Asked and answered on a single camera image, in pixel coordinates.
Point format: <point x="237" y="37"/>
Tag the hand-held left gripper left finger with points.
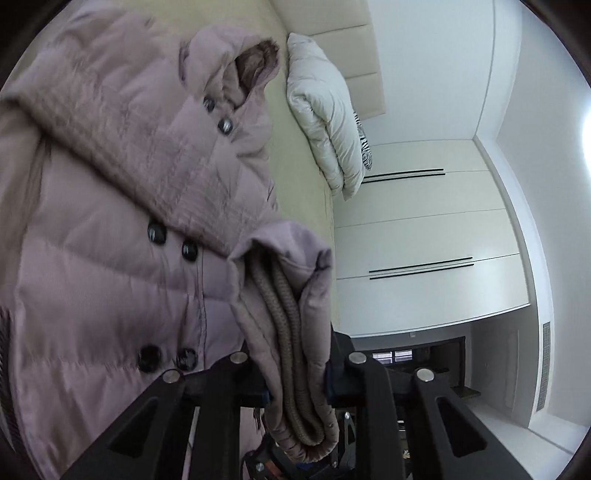
<point x="264" y="398"/>

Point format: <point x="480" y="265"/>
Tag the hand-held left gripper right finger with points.
<point x="334" y="383"/>

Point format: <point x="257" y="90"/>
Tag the mauve puffer coat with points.
<point x="115" y="184"/>

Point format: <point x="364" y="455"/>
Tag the dark wooden shelf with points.
<point x="468" y="393"/>

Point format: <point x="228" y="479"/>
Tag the white wardrobe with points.
<point x="415" y="221"/>

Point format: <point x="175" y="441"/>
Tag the bed with cream sheet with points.
<point x="295" y="152"/>

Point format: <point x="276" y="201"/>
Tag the zebra striped pillow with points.
<point x="364" y="143"/>

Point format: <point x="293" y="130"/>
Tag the white folded duvet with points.
<point x="318" y="106"/>

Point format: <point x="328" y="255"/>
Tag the cream padded headboard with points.
<point x="341" y="50"/>

